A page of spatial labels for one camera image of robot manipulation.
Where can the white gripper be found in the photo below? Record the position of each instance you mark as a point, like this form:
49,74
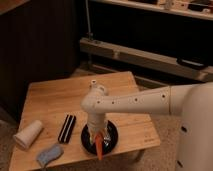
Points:
95,128

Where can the orange pepper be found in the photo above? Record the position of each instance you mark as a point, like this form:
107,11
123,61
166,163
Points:
98,144

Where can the translucent plastic cup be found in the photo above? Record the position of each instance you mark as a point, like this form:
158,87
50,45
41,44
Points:
28,135

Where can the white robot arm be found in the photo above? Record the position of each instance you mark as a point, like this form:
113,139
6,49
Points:
193,102

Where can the black ceramic bowl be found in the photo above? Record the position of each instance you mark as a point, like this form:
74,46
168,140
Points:
109,143

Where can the black ridged rectangular block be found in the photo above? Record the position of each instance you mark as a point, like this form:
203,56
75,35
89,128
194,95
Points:
66,130

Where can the wooden table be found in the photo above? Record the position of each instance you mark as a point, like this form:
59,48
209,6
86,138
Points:
51,101

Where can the blue cloth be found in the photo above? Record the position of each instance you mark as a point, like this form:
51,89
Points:
49,155

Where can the metal vertical pole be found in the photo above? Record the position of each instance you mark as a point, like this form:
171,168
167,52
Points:
90,34

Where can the grey shelf beam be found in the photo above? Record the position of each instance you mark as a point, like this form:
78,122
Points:
145,59

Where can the upper wooden shelf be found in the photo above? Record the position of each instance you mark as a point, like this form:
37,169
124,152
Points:
155,8

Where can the black handle on shelf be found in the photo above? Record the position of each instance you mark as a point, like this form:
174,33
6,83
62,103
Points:
190,64

